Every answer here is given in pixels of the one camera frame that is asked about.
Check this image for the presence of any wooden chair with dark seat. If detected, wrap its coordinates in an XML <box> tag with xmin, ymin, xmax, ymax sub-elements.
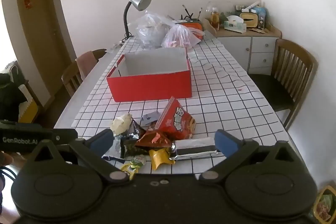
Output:
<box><xmin>247</xmin><ymin>38</ymin><xmax>319</xmax><ymax>130</ymax></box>

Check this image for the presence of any black jacket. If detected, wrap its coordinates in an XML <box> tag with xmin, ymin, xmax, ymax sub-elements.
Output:
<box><xmin>0</xmin><ymin>73</ymin><xmax>28</xmax><ymax>122</ymax></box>

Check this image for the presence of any large red snack bag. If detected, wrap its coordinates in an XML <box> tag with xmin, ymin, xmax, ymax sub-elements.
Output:
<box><xmin>155</xmin><ymin>96</ymin><xmax>197</xmax><ymax>140</ymax></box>

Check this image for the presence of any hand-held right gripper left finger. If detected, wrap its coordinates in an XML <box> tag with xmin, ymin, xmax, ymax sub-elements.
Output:
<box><xmin>25</xmin><ymin>129</ymin><xmax>130</xmax><ymax>185</ymax></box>

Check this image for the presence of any pale patterned cloth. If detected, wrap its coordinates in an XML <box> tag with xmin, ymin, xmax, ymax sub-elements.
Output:
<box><xmin>0</xmin><ymin>61</ymin><xmax>20</xmax><ymax>83</ymax></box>

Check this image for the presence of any orange brown snack packet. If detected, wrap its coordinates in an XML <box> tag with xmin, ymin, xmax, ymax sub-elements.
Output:
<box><xmin>135</xmin><ymin>130</ymin><xmax>175</xmax><ymax>151</ymax></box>

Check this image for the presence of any yellow tissue holder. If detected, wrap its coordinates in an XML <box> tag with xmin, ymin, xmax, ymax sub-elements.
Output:
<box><xmin>239</xmin><ymin>12</ymin><xmax>259</xmax><ymax>29</ymax></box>

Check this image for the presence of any pink plastic bag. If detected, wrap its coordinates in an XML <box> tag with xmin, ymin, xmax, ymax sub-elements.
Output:
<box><xmin>161</xmin><ymin>24</ymin><xmax>205</xmax><ymax>50</ymax></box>

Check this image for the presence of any yellow bag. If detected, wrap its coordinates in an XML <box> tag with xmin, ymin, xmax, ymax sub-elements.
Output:
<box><xmin>18</xmin><ymin>101</ymin><xmax>38</xmax><ymax>123</ymax></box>

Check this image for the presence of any white checkered tablecloth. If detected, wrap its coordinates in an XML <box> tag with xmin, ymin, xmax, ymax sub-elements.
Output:
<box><xmin>71</xmin><ymin>30</ymin><xmax>289</xmax><ymax>174</ymax></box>

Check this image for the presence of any mustard yellow snack packet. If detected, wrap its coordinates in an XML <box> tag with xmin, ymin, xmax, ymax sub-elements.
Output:
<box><xmin>149</xmin><ymin>148</ymin><xmax>176</xmax><ymax>170</ymax></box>

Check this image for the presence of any dark foil snack packet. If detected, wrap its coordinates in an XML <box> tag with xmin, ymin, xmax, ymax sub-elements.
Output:
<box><xmin>120</xmin><ymin>138</ymin><xmax>149</xmax><ymax>157</ymax></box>

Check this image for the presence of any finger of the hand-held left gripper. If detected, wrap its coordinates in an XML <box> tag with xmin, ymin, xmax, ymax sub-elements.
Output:
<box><xmin>52</xmin><ymin>129</ymin><xmax>78</xmax><ymax>145</ymax></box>

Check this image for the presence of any green tissue box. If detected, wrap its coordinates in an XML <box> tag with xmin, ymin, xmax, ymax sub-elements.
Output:
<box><xmin>224</xmin><ymin>15</ymin><xmax>248</xmax><ymax>33</ymax></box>

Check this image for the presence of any glass jar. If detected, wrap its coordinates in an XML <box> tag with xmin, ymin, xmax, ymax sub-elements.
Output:
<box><xmin>206</xmin><ymin>1</ymin><xmax>221</xmax><ymax>30</ymax></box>

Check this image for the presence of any silver black snack bar packet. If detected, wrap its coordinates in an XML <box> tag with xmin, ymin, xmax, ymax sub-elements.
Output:
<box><xmin>173</xmin><ymin>137</ymin><xmax>225</xmax><ymax>161</ymax></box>

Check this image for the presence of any clear plastic packet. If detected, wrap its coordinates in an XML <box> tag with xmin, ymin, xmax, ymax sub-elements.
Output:
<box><xmin>105</xmin><ymin>42</ymin><xmax>124</xmax><ymax>53</ymax></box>

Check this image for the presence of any silver foil snack packet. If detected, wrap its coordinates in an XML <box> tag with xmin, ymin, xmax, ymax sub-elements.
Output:
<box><xmin>102</xmin><ymin>134</ymin><xmax>125</xmax><ymax>161</ymax></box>

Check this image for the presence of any clear plastic bag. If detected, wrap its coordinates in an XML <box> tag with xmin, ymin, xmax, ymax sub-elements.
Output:
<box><xmin>135</xmin><ymin>11</ymin><xmax>179</xmax><ymax>48</ymax></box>

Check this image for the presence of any red cardboard box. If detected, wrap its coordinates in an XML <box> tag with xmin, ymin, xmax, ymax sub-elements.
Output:
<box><xmin>106</xmin><ymin>47</ymin><xmax>193</xmax><ymax>102</ymax></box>

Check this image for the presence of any white cabinet with wooden top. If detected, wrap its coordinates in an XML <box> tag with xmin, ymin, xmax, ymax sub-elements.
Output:
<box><xmin>203</xmin><ymin>18</ymin><xmax>282</xmax><ymax>76</ymax></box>

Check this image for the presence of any light blue snack packet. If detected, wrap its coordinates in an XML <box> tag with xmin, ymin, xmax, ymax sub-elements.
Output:
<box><xmin>140</xmin><ymin>112</ymin><xmax>161</xmax><ymax>127</ymax></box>

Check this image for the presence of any brown wooden door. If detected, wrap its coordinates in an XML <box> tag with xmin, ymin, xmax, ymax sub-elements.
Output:
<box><xmin>14</xmin><ymin>0</ymin><xmax>72</xmax><ymax>104</ymax></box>

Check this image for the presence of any orange container with brushes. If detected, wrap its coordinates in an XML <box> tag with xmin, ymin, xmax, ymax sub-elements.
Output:
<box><xmin>180</xmin><ymin>4</ymin><xmax>204</xmax><ymax>25</ymax></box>

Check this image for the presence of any green white egg-shaped snack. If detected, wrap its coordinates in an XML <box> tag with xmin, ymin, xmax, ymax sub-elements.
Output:
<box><xmin>130</xmin><ymin>155</ymin><xmax>147</xmax><ymax>169</ymax></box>

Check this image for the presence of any yellow basket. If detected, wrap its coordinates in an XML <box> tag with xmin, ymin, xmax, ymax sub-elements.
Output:
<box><xmin>312</xmin><ymin>185</ymin><xmax>336</xmax><ymax>222</ymax></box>

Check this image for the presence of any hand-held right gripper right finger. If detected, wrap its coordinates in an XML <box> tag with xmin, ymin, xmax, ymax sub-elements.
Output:
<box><xmin>199</xmin><ymin>129</ymin><xmax>310</xmax><ymax>185</ymax></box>

